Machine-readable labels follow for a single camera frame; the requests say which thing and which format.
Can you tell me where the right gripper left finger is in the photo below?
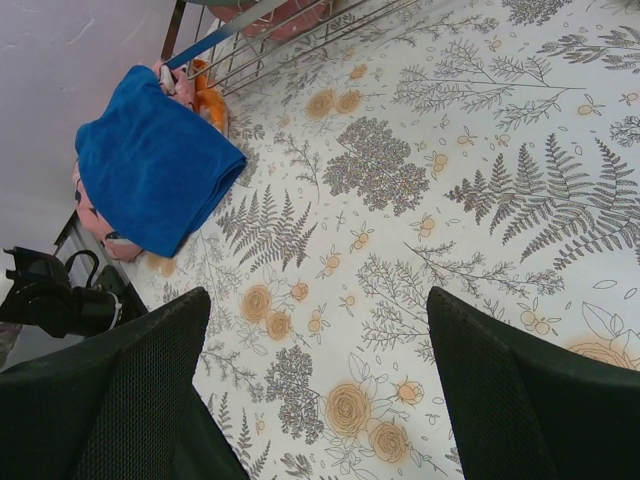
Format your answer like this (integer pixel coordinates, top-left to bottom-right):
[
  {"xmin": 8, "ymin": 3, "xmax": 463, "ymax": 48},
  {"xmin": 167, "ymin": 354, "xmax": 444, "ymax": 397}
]
[{"xmin": 1, "ymin": 287, "xmax": 247, "ymax": 479}]

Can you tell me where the pink patterned cloth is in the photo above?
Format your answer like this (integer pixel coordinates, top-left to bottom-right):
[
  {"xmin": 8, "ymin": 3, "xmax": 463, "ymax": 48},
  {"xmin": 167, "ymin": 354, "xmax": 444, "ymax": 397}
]
[{"xmin": 69, "ymin": 58, "xmax": 231, "ymax": 264}]

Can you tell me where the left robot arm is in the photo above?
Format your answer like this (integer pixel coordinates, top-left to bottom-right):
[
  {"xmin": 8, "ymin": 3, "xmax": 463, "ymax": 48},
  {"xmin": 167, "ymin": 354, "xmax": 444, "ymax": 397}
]
[{"xmin": 1, "ymin": 246, "xmax": 123, "ymax": 338}]

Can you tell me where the blue folded towel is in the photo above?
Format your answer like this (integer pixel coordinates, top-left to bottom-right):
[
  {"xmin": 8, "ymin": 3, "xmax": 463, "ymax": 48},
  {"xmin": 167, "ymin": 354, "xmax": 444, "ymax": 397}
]
[{"xmin": 75, "ymin": 65, "xmax": 247, "ymax": 257}]

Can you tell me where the pink polka dot plate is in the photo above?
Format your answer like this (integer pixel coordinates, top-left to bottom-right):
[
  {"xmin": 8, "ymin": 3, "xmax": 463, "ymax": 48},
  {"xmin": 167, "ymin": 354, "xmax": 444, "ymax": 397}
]
[{"xmin": 208, "ymin": 0, "xmax": 331, "ymax": 42}]

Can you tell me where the wire dish rack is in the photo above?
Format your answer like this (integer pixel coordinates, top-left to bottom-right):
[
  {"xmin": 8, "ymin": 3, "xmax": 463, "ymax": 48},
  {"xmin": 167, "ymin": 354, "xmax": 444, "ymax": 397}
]
[{"xmin": 159, "ymin": 1, "xmax": 412, "ymax": 96}]

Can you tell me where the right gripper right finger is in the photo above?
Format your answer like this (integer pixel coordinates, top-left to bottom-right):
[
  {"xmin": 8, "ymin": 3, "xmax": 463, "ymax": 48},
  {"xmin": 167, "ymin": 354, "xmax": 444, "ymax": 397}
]
[{"xmin": 427, "ymin": 287, "xmax": 639, "ymax": 479}]

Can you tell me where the floral tablecloth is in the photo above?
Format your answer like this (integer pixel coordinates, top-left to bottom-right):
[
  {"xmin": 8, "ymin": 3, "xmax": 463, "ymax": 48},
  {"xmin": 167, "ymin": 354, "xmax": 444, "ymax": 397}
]
[{"xmin": 127, "ymin": 1, "xmax": 639, "ymax": 479}]

